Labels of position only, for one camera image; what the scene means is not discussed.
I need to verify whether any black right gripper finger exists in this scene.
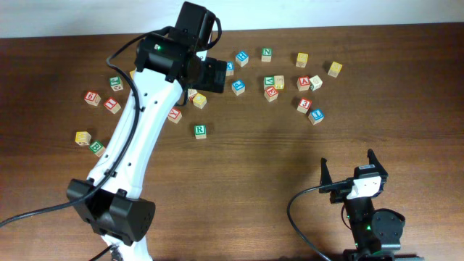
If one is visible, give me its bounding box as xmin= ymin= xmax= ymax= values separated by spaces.
xmin=367 ymin=149 xmax=385 ymax=172
xmin=320 ymin=158 xmax=333 ymax=186

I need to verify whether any green R block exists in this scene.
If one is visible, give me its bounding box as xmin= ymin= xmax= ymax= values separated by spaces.
xmin=194 ymin=125 xmax=207 ymax=139

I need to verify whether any yellow S block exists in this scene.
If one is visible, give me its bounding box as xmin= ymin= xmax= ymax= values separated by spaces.
xmin=296 ymin=52 xmax=309 ymax=68

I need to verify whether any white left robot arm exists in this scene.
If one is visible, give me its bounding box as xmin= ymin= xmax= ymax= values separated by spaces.
xmin=67 ymin=1 xmax=226 ymax=260

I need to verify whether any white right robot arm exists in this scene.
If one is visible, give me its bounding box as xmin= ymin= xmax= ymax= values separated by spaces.
xmin=319 ymin=149 xmax=423 ymax=260

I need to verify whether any blue X block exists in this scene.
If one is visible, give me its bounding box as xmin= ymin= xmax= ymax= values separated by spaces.
xmin=226 ymin=62 xmax=234 ymax=76

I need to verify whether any red leaf picture block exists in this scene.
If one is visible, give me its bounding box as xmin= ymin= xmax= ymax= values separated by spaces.
xmin=188 ymin=88 xmax=198 ymax=102

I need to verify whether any yellow block centre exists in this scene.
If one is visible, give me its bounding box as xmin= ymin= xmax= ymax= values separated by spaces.
xmin=192 ymin=93 xmax=207 ymax=109

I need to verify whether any blue block centre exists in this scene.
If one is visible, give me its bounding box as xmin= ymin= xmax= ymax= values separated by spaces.
xmin=231 ymin=80 xmax=246 ymax=96

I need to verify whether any blue H block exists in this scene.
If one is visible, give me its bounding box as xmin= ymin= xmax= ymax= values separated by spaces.
xmin=236 ymin=51 xmax=249 ymax=67

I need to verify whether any green N block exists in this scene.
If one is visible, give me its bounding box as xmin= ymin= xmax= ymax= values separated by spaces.
xmin=261 ymin=48 xmax=273 ymax=62

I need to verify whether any red Y block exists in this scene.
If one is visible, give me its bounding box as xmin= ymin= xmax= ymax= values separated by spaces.
xmin=167 ymin=108 xmax=182 ymax=124

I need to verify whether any green V block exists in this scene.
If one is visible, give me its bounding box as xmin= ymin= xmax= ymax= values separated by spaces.
xmin=264 ymin=76 xmax=276 ymax=90

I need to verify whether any blue I block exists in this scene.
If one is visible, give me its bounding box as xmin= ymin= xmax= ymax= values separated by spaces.
xmin=308 ymin=109 xmax=325 ymax=125

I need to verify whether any red E block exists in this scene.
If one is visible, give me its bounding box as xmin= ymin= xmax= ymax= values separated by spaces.
xmin=264 ymin=86 xmax=278 ymax=102

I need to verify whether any plain wooden picture block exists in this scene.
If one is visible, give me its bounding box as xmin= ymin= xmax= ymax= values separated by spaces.
xmin=274 ymin=75 xmax=285 ymax=90

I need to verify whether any red 3 block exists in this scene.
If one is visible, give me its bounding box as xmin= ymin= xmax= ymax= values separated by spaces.
xmin=297 ymin=98 xmax=312 ymax=114

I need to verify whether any red V block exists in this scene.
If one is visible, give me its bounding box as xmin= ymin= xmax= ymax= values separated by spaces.
xmin=297 ymin=75 xmax=311 ymax=91

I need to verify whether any green J block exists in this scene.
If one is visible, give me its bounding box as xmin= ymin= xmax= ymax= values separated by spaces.
xmin=109 ymin=76 xmax=123 ymax=91

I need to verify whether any white O block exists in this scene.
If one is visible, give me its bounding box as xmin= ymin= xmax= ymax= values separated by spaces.
xmin=310 ymin=75 xmax=323 ymax=91

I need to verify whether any yellow block far right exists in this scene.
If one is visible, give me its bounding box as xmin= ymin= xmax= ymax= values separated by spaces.
xmin=327 ymin=62 xmax=342 ymax=78

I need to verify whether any red 1 block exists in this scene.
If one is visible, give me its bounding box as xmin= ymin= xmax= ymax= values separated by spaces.
xmin=104 ymin=97 xmax=121 ymax=114

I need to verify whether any red 6 block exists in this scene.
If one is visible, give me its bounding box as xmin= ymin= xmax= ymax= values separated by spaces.
xmin=84 ymin=91 xmax=101 ymax=107

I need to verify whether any green B block lower left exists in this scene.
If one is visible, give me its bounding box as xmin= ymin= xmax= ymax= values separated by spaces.
xmin=89 ymin=141 xmax=106 ymax=157

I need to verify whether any yellow block lower left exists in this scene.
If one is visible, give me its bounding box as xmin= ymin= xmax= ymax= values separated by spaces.
xmin=75 ymin=131 xmax=91 ymax=146

